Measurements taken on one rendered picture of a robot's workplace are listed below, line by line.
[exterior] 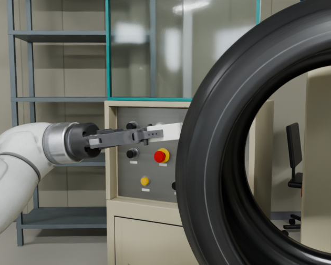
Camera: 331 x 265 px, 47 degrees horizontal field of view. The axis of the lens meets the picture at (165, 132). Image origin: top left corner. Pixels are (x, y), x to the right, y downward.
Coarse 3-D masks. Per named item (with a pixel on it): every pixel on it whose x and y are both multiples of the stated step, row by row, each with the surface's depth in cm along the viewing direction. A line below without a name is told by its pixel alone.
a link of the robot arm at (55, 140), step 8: (48, 128) 80; (56, 128) 79; (64, 128) 78; (48, 136) 79; (56, 136) 78; (64, 136) 77; (48, 144) 78; (56, 144) 78; (64, 144) 77; (48, 152) 79; (56, 152) 78; (64, 152) 77; (72, 152) 79; (56, 160) 80; (64, 160) 79; (72, 160) 79; (80, 160) 82
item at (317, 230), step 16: (320, 80) 83; (320, 96) 84; (320, 112) 84; (320, 128) 84; (304, 144) 86; (320, 144) 85; (304, 160) 86; (320, 160) 85; (304, 176) 87; (320, 176) 85; (304, 192) 87; (320, 192) 86; (304, 208) 87; (320, 208) 86; (304, 224) 88; (320, 224) 86; (304, 240) 88; (320, 240) 87
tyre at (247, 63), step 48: (240, 48) 55; (288, 48) 51; (240, 96) 53; (192, 144) 57; (240, 144) 81; (192, 192) 57; (240, 192) 81; (192, 240) 60; (240, 240) 79; (288, 240) 79
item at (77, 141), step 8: (72, 128) 78; (80, 128) 77; (88, 128) 78; (96, 128) 80; (72, 136) 77; (80, 136) 76; (72, 144) 77; (80, 144) 76; (88, 144) 75; (80, 152) 77; (88, 152) 77; (96, 152) 80
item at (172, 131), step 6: (150, 126) 73; (156, 126) 72; (162, 126) 72; (168, 126) 71; (174, 126) 71; (180, 126) 70; (168, 132) 71; (174, 132) 71; (180, 132) 70; (150, 138) 73; (156, 138) 73; (162, 138) 72; (168, 138) 72; (174, 138) 71
